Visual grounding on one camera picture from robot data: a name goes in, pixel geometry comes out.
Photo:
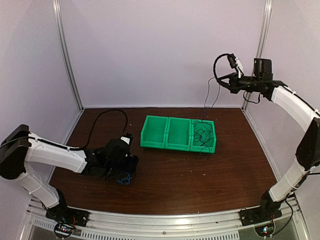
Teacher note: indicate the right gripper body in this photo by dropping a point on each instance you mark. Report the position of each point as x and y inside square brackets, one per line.
[237, 87]

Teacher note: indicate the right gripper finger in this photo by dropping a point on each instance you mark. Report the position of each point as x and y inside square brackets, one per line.
[227, 77]
[224, 84]

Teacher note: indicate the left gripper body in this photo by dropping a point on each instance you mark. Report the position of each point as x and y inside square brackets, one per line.
[131, 166]

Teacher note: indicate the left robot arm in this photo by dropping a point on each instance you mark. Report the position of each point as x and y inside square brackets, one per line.
[22, 147]

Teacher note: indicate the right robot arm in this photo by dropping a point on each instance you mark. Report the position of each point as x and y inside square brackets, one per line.
[307, 155]

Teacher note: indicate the left green bin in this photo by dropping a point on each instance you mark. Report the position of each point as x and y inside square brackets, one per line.
[154, 132]

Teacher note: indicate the green bin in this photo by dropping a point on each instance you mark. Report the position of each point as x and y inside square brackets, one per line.
[203, 136]
[178, 134]
[154, 132]

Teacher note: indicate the right green bin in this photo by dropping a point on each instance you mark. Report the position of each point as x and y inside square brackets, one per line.
[203, 136]

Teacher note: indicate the middle green bin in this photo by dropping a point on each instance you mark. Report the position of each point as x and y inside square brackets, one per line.
[178, 134]

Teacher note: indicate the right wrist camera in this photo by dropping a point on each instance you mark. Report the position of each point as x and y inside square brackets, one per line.
[236, 64]

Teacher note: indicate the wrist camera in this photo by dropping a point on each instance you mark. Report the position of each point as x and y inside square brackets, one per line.
[128, 138]
[236, 64]

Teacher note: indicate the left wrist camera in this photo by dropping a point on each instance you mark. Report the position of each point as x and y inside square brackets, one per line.
[128, 138]

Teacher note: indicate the right aluminium post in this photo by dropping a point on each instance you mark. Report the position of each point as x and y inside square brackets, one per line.
[264, 32]

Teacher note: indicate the aluminium post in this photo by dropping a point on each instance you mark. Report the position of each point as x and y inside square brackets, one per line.
[65, 53]
[264, 32]

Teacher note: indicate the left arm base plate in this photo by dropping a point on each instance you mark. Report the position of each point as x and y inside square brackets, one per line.
[67, 220]

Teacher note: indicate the front aluminium rail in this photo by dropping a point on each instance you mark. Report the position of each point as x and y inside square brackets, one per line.
[223, 225]

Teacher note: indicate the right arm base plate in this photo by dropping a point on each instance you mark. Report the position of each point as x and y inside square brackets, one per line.
[262, 221]

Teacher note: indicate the left aluminium post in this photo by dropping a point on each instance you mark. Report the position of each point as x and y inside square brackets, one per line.
[65, 53]

